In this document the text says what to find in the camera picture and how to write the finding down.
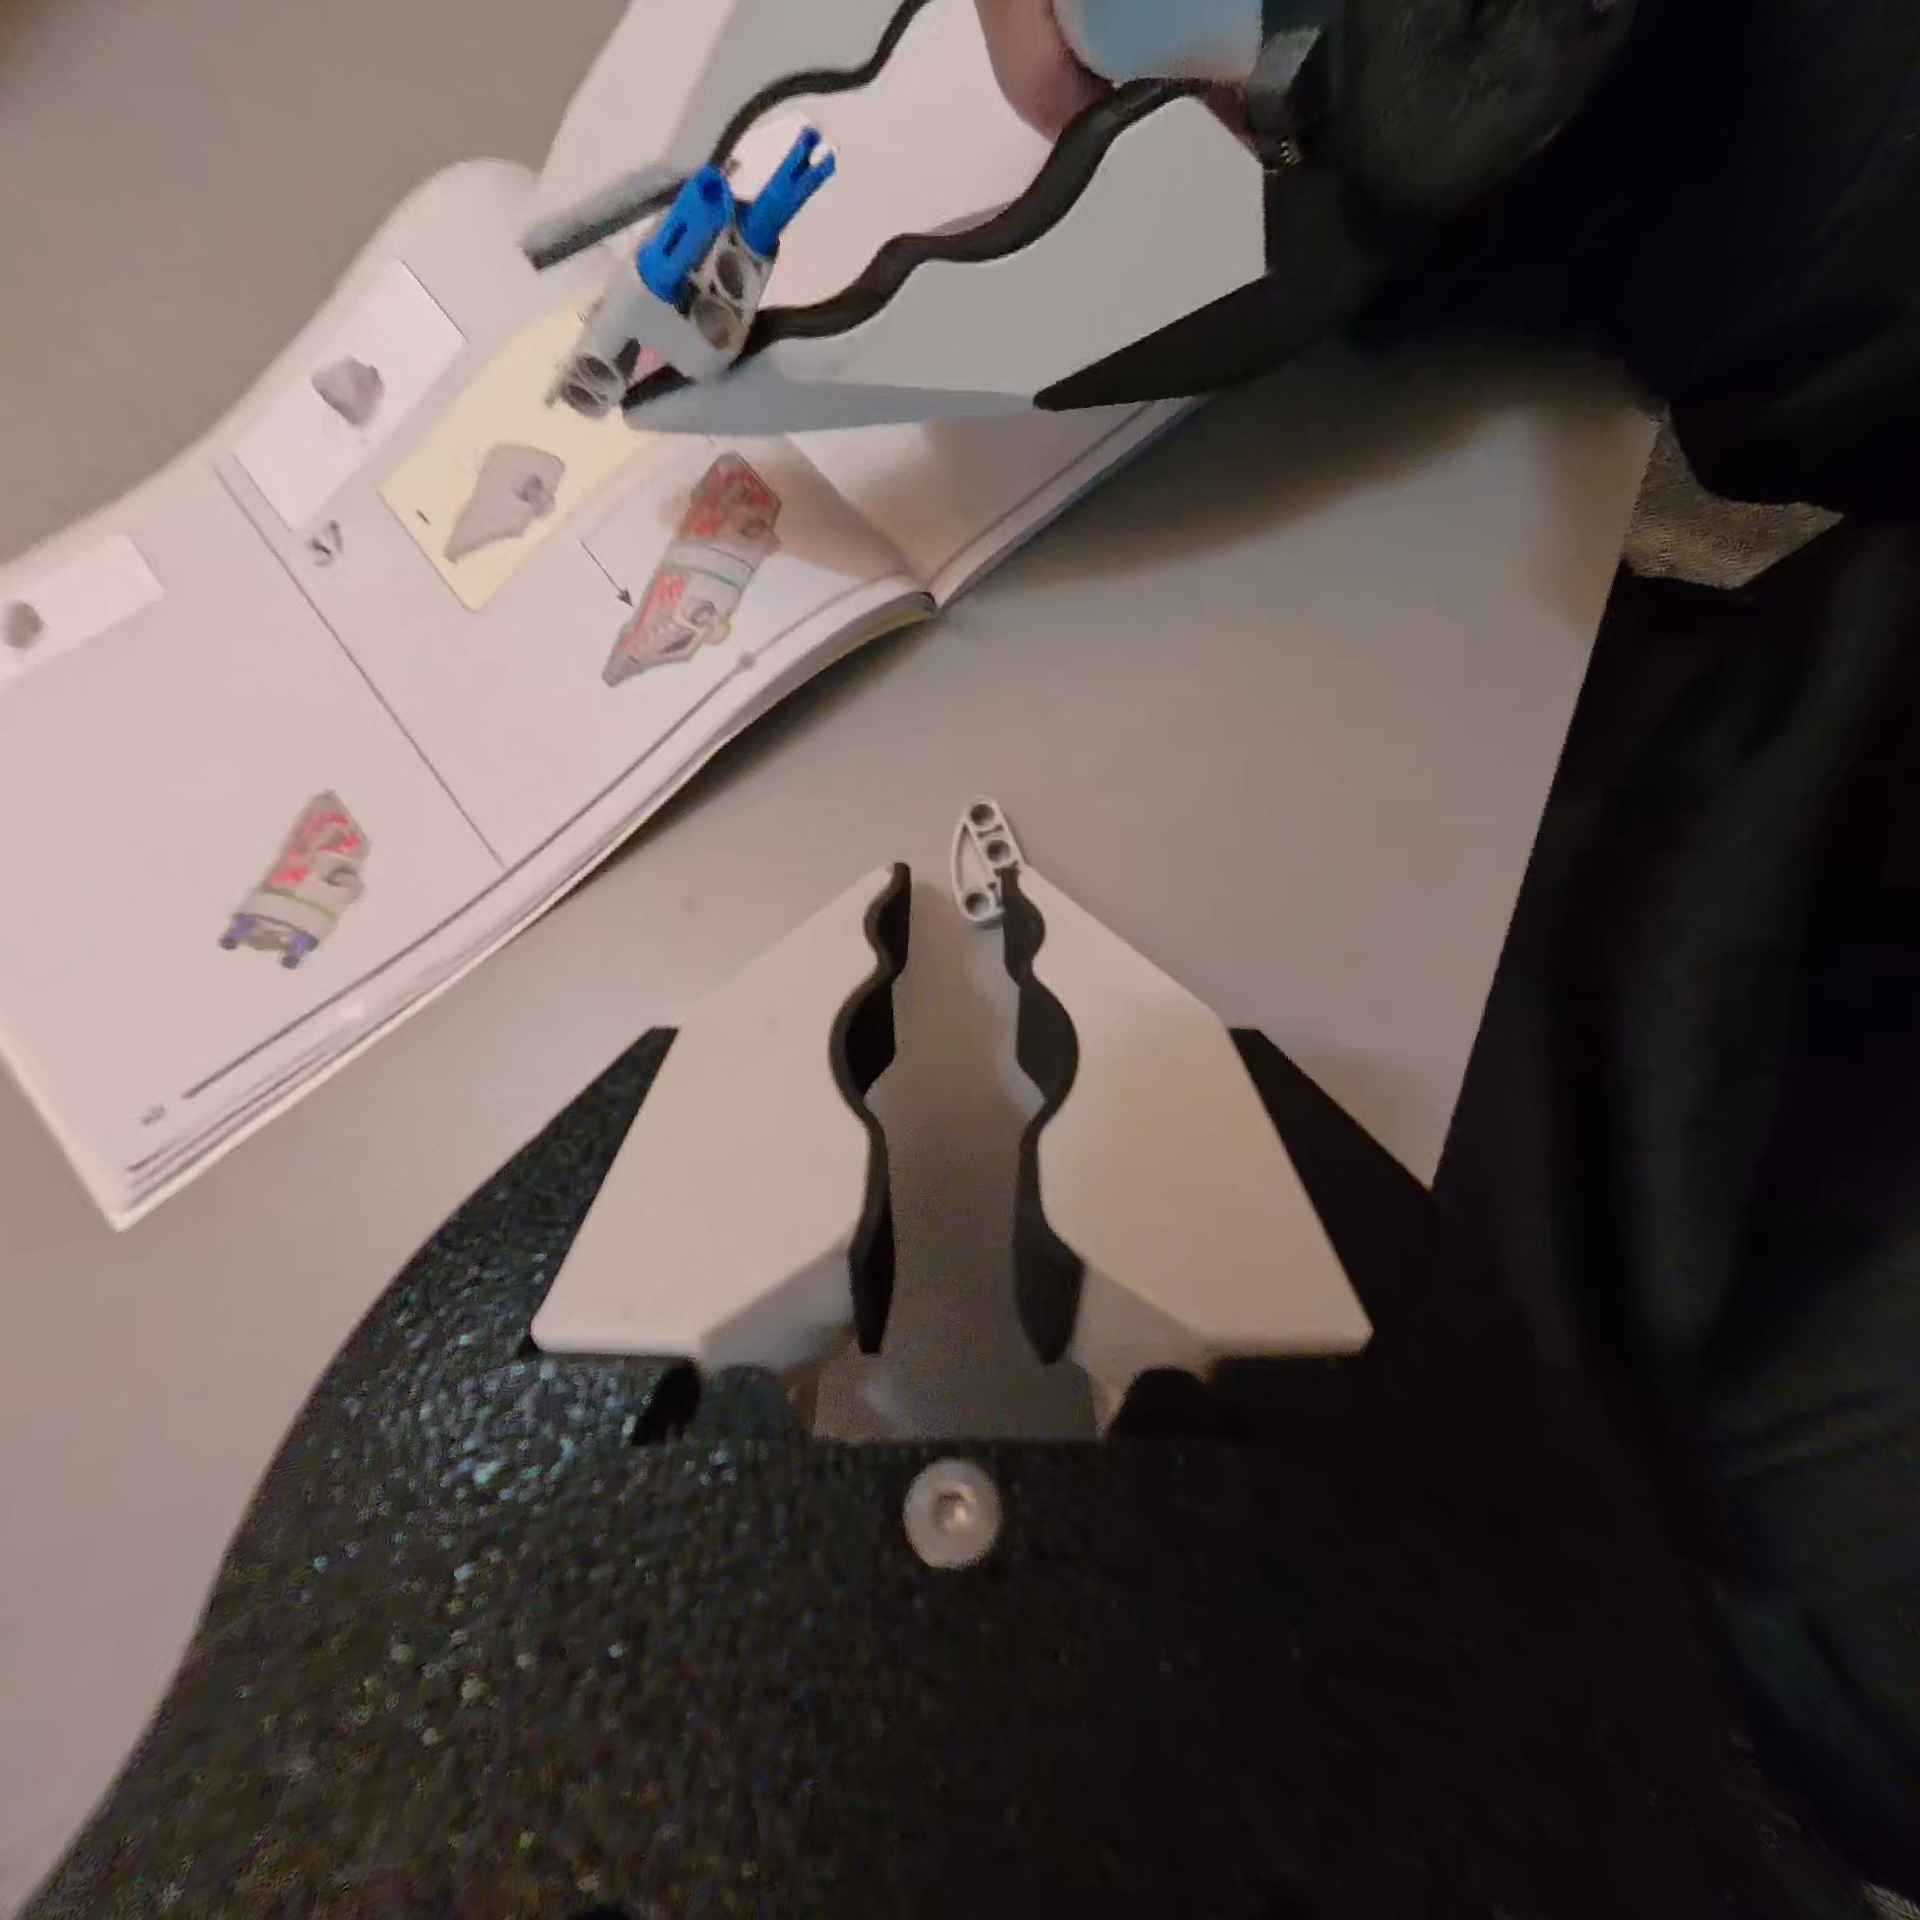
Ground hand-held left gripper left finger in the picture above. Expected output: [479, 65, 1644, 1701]
[533, 862, 914, 1374]

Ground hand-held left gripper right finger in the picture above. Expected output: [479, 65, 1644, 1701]
[997, 866, 1376, 1427]

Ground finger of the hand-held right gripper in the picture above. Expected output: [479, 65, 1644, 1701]
[619, 82, 1277, 442]
[537, 0, 977, 186]

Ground open instruction booklet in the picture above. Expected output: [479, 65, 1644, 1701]
[0, 0, 1277, 1235]

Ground grey toy brick assembly blue pins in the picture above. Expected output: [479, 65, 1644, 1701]
[522, 129, 837, 419]

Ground small grey curved toy brick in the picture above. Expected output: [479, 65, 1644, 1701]
[949, 799, 1028, 935]

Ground person's black clothing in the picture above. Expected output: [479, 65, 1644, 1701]
[1431, 503, 1920, 1920]

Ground grey desk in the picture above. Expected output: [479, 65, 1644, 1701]
[0, 0, 1672, 1920]

